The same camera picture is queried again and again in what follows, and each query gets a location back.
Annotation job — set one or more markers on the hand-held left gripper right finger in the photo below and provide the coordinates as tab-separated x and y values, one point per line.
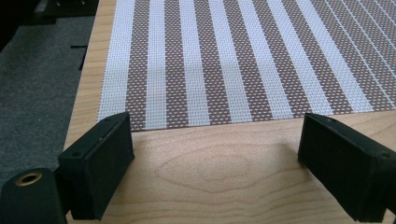
348	168

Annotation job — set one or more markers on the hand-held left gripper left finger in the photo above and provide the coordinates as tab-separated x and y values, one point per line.
96	165

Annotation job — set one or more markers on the brown white striped woven placemat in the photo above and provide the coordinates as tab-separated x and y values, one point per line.
236	59

